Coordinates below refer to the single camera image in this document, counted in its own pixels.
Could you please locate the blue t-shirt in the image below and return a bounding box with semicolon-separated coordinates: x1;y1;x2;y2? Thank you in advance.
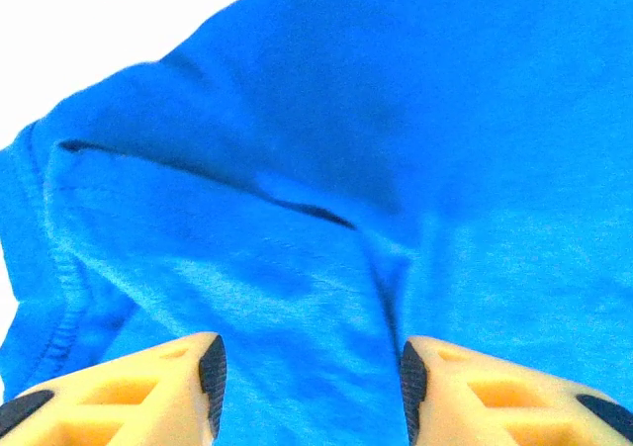
0;0;633;446

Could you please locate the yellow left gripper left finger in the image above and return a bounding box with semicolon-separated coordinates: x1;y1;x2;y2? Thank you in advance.
0;331;227;446

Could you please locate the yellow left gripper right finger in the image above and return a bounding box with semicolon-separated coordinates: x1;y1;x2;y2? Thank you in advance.
400;335;633;446

